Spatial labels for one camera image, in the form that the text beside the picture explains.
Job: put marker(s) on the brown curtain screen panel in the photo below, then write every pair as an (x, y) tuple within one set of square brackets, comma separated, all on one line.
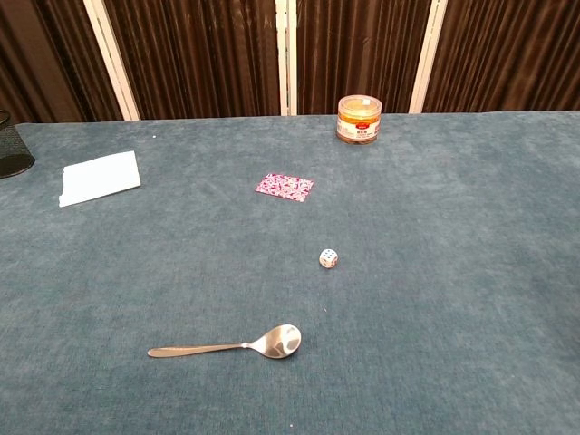
[(362, 45), (195, 54), (45, 54), (512, 54)]

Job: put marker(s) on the blue table cloth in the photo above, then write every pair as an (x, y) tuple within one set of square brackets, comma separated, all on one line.
[(408, 317)]

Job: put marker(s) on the pink patterned card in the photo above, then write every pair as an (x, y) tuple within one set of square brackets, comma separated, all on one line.
[(284, 186)]

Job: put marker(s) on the small food can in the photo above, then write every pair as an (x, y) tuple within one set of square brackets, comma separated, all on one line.
[(359, 122)]

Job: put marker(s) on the metal spoon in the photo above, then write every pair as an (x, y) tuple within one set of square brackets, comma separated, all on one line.
[(281, 341)]

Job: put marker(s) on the black mesh cup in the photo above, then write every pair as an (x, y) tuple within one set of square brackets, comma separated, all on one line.
[(11, 154)]

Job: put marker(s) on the white paper napkin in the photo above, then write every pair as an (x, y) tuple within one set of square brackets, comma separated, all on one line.
[(99, 179)]

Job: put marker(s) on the white die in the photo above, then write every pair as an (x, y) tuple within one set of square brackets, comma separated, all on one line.
[(328, 258)]

